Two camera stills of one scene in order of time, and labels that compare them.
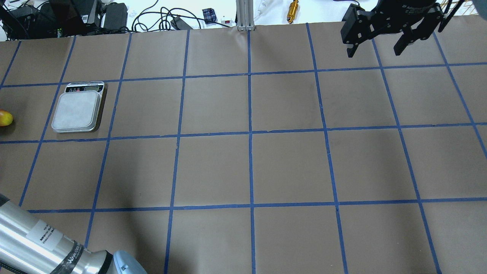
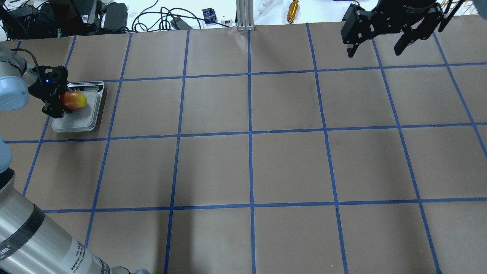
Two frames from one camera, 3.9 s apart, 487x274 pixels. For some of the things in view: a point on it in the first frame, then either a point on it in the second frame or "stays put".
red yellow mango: (6, 118) to (72, 100)
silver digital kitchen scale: (78, 109) stays put
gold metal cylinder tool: (292, 10) stays put
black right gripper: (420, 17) stays put
